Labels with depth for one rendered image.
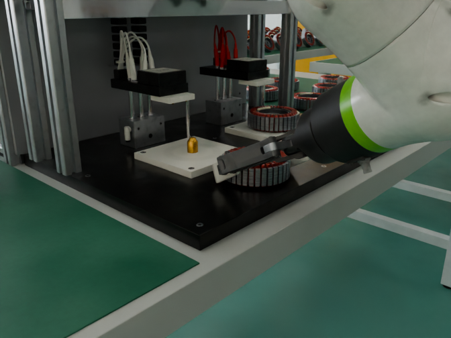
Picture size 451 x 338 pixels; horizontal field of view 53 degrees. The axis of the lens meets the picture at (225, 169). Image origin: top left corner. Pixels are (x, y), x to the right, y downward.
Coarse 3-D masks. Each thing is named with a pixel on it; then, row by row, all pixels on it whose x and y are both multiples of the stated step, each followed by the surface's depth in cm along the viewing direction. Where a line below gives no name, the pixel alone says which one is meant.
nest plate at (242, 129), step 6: (228, 126) 99; (234, 126) 99; (240, 126) 99; (246, 126) 99; (228, 132) 98; (234, 132) 97; (240, 132) 96; (246, 132) 95; (252, 132) 94; (258, 132) 94; (264, 132) 94; (270, 132) 94; (276, 132) 94; (282, 132) 94; (252, 138) 94; (258, 138) 93; (264, 138) 92
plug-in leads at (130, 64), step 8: (120, 32) 84; (128, 32) 85; (120, 40) 85; (128, 40) 82; (144, 40) 85; (120, 48) 85; (144, 48) 84; (120, 56) 86; (128, 56) 85; (144, 56) 84; (120, 64) 87; (128, 64) 85; (144, 64) 84; (152, 64) 86; (120, 72) 87; (128, 72) 86
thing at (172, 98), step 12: (144, 72) 81; (156, 72) 79; (168, 72) 80; (180, 72) 81; (120, 84) 86; (132, 84) 83; (144, 84) 81; (156, 84) 79; (168, 84) 80; (180, 84) 82; (132, 96) 86; (156, 96) 80; (168, 96) 80; (180, 96) 80; (192, 96) 82; (132, 108) 87
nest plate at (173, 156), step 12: (168, 144) 86; (180, 144) 86; (204, 144) 86; (216, 144) 86; (144, 156) 80; (156, 156) 79; (168, 156) 79; (180, 156) 79; (192, 156) 79; (204, 156) 79; (216, 156) 79; (168, 168) 76; (180, 168) 74; (192, 168) 73; (204, 168) 74
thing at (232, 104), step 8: (208, 104) 105; (216, 104) 104; (224, 104) 103; (232, 104) 106; (240, 104) 108; (208, 112) 106; (216, 112) 104; (224, 112) 104; (232, 112) 106; (240, 112) 108; (208, 120) 107; (216, 120) 105; (224, 120) 105; (232, 120) 107
